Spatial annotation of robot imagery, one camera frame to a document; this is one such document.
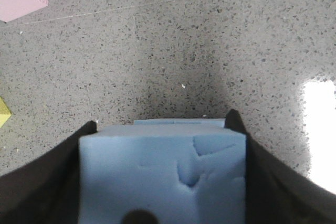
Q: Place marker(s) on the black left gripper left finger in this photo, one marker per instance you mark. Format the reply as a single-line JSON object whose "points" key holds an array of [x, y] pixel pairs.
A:
{"points": [[46, 190]]}

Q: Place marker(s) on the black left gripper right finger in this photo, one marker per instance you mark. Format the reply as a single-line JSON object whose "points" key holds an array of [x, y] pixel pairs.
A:
{"points": [[275, 193]]}

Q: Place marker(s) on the textured light blue foam cube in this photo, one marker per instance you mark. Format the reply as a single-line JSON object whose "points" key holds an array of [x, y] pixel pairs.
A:
{"points": [[179, 173]]}

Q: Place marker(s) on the yellow foam cube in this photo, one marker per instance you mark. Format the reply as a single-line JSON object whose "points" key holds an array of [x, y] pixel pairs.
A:
{"points": [[5, 112]]}

